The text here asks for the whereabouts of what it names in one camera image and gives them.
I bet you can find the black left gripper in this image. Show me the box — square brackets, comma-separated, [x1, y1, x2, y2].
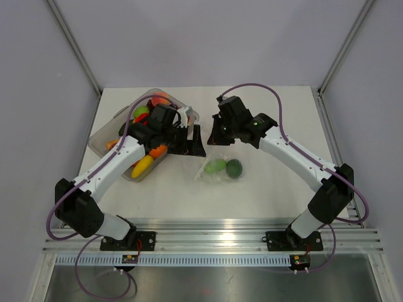
[161, 124, 205, 157]

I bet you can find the light green toy starfruit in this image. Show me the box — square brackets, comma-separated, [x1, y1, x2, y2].
[203, 159, 227, 174]

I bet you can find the dark green toy avocado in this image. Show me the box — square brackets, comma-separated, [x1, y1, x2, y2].
[225, 159, 243, 179]

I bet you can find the clear zip top bag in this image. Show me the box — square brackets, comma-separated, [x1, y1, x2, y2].
[194, 153, 245, 184]

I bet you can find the yellow toy mango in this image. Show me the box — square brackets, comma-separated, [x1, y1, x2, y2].
[131, 155, 154, 179]

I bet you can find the orange toy orange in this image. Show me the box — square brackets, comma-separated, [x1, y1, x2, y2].
[149, 145, 167, 159]

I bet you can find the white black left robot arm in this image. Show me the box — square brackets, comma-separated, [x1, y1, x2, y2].
[49, 104, 206, 250]

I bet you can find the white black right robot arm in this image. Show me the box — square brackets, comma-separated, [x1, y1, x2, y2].
[207, 96, 355, 249]

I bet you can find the clear plastic food tray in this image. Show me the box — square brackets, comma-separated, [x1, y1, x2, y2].
[88, 88, 200, 183]

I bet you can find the red toy chili pepper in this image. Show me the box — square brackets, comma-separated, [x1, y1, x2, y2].
[133, 113, 149, 125]

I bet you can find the toy peach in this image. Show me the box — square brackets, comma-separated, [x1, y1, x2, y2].
[151, 92, 171, 106]

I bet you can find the green toy apple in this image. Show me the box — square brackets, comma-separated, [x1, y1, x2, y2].
[133, 106, 149, 118]

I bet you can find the green toy lime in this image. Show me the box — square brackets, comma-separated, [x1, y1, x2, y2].
[118, 122, 131, 137]

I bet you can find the toy raw meat slab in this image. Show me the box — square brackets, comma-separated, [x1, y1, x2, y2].
[106, 139, 120, 151]

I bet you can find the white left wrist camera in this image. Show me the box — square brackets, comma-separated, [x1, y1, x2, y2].
[177, 106, 193, 128]

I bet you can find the aluminium rail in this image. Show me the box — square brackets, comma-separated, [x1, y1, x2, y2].
[42, 218, 385, 254]

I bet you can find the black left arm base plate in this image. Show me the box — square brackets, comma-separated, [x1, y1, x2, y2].
[100, 230, 156, 252]

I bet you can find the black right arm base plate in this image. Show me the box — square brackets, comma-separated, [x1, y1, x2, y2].
[261, 231, 324, 252]

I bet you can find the white slotted cable duct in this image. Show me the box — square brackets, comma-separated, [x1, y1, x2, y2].
[55, 254, 291, 267]

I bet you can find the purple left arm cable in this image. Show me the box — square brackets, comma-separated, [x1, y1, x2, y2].
[46, 94, 177, 296]

